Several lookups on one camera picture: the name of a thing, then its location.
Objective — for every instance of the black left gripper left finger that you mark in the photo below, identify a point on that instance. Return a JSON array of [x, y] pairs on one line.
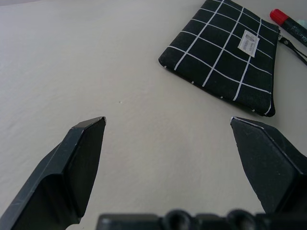
[[60, 172]]

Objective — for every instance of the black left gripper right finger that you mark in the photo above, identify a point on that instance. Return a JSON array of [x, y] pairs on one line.
[[268, 163]]

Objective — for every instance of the black grid-pattern zipper pouch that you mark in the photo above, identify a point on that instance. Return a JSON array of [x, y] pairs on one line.
[[223, 52]]

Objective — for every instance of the dark marker with red cap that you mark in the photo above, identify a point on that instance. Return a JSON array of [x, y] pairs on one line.
[[287, 22]]

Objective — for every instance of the pale green eraser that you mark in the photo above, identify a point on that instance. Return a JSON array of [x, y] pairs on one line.
[[302, 22]]

